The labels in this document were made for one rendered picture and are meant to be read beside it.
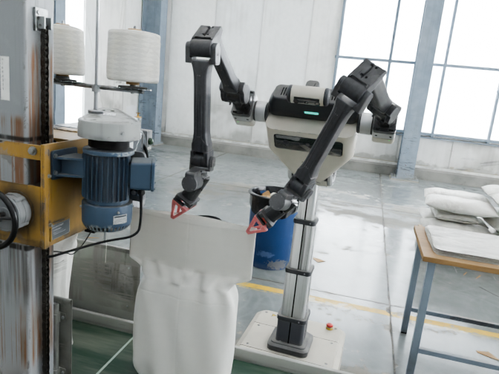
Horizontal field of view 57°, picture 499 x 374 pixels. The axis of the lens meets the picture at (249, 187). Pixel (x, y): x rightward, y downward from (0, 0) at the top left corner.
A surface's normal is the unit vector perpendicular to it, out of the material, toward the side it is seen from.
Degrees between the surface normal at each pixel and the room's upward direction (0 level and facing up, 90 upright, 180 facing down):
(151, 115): 90
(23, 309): 90
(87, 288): 90
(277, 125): 40
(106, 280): 90
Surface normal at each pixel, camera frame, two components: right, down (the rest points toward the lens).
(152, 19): -0.26, 0.19
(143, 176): 0.16, 0.24
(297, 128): -0.12, -0.62
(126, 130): 0.77, 0.23
